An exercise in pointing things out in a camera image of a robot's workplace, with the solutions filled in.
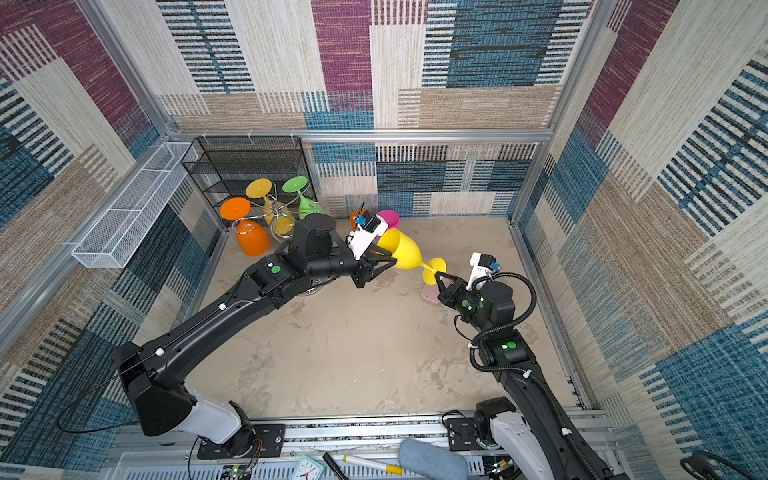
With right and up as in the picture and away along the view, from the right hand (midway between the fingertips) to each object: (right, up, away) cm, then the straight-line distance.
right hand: (436, 278), depth 76 cm
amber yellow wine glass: (-42, +16, +4) cm, 45 cm away
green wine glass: (-36, +20, +14) cm, 43 cm away
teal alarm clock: (-30, -42, -7) cm, 53 cm away
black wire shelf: (-70, +35, +29) cm, 83 cm away
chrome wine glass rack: (-39, +20, +6) cm, 44 cm away
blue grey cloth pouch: (-3, -40, -8) cm, 41 cm away
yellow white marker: (-12, -43, -6) cm, 45 cm away
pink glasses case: (+1, -7, +22) cm, 23 cm away
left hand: (-11, +6, -9) cm, 15 cm away
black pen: (-24, -42, -6) cm, 49 cm away
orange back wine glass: (-50, +10, +9) cm, 52 cm away
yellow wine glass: (-8, +6, -8) cm, 13 cm away
